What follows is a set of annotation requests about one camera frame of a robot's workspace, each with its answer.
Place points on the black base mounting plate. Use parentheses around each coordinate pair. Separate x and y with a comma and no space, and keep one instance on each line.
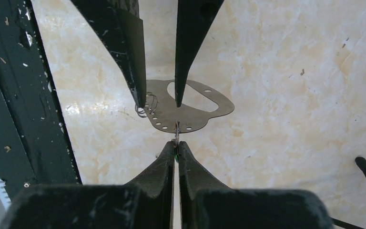
(34,144)

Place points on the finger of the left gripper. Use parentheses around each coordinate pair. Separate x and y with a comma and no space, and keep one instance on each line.
(194,19)
(119,27)

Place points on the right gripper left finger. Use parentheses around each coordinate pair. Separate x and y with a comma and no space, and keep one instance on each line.
(145,202)

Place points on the silver split keyring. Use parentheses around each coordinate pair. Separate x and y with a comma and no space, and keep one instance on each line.
(177,132)

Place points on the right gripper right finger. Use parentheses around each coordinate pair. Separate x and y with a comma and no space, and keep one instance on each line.
(207,203)

